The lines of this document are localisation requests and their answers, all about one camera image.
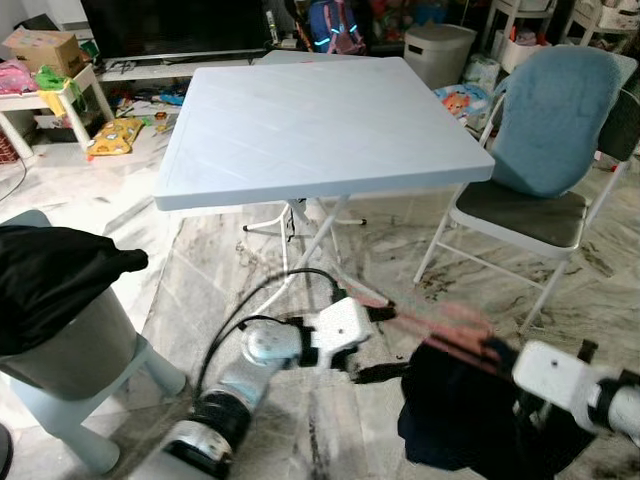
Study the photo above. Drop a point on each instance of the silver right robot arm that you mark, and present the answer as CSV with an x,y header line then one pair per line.
x,y
620,405

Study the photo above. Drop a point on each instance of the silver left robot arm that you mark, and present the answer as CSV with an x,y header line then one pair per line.
x,y
270,345

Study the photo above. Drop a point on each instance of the white shelf with baskets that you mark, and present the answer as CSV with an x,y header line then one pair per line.
x,y
615,18

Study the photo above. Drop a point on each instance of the grey plastic bucket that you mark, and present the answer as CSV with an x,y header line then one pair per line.
x,y
80,355

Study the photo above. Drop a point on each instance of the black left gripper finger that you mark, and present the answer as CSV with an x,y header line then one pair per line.
x,y
383,312
385,373

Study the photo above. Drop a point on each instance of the black garment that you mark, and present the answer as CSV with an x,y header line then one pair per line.
x,y
55,285

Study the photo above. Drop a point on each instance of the pale blue child's chair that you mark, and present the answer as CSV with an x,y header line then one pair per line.
x,y
60,430

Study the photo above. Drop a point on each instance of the white lidded laundry basket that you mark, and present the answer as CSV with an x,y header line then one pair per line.
x,y
440,55

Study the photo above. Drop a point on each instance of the small white side table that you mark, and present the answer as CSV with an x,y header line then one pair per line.
x,y
70,92

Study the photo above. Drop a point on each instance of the yellow toy pack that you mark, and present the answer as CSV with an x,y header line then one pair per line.
x,y
115,137

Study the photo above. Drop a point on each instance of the pink clothes hanger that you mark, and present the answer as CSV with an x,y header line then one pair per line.
x,y
440,325

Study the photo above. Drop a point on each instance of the black television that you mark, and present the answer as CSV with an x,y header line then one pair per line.
x,y
170,25

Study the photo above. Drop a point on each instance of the navy blue garment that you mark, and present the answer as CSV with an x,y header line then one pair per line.
x,y
450,410

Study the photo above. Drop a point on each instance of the colourful cartoon cushion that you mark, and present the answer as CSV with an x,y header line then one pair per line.
x,y
460,102

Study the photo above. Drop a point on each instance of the brown cardboard box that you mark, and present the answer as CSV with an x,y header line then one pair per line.
x,y
45,50

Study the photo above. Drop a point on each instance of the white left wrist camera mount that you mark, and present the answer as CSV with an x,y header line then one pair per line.
x,y
340,325

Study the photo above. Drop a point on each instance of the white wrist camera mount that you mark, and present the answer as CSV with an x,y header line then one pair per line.
x,y
550,375
340,325

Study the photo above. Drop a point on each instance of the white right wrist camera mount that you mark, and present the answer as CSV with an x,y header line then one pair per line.
x,y
550,375

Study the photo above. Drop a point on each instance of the pink bag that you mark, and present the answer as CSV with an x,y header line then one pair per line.
x,y
15,78

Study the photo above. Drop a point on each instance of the light blue folding table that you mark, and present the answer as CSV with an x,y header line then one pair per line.
x,y
320,130

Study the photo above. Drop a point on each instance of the dark school backpack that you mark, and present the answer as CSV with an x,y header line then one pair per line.
x,y
335,28

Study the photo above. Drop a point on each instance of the light blue towel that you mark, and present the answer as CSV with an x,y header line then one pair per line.
x,y
550,120

